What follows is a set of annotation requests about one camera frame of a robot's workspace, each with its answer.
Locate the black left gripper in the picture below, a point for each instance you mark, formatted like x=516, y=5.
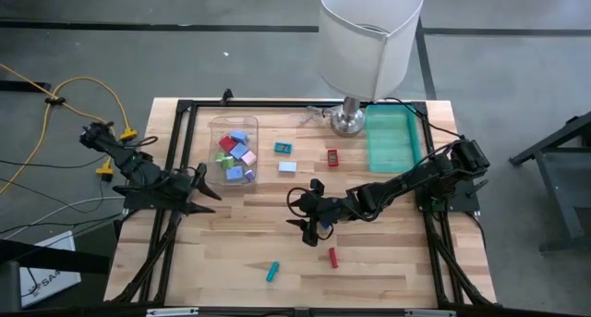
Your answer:
x=182, y=187

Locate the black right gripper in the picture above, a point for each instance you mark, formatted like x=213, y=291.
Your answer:
x=328, y=207

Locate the red digital clock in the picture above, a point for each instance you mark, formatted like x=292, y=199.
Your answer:
x=333, y=258
x=333, y=158

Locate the teal digital clock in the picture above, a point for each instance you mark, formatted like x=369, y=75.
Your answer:
x=272, y=271
x=283, y=148

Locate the pink charger block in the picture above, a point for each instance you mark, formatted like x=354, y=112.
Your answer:
x=249, y=158

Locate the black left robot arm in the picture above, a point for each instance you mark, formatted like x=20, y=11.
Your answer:
x=138, y=169

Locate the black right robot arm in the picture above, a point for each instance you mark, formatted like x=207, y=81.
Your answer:
x=415, y=178

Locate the green charger block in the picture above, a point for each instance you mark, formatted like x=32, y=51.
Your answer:
x=227, y=162

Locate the small purple charger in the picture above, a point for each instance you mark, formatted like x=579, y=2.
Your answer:
x=249, y=175

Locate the red charger block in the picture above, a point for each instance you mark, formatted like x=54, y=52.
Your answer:
x=227, y=143

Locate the pale blue charger block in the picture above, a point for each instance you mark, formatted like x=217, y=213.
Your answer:
x=287, y=167

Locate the clear plastic bin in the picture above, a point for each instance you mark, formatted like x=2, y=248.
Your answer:
x=231, y=125

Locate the yellow plug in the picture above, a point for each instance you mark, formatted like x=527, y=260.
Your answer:
x=128, y=133
x=105, y=170

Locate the translucent teal tray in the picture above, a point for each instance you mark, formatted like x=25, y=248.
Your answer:
x=392, y=141

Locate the black beam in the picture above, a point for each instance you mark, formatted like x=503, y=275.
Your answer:
x=55, y=257

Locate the white printed box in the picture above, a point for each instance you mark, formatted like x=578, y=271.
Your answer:
x=46, y=261

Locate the white shade silver table lamp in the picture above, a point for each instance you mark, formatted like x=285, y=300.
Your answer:
x=369, y=44

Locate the black floor bar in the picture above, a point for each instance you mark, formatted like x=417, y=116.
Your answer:
x=23, y=86

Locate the black metal stand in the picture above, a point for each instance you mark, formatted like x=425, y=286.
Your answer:
x=554, y=187

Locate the silver metal bracket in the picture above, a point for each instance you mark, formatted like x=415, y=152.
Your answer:
x=172, y=312
x=429, y=313

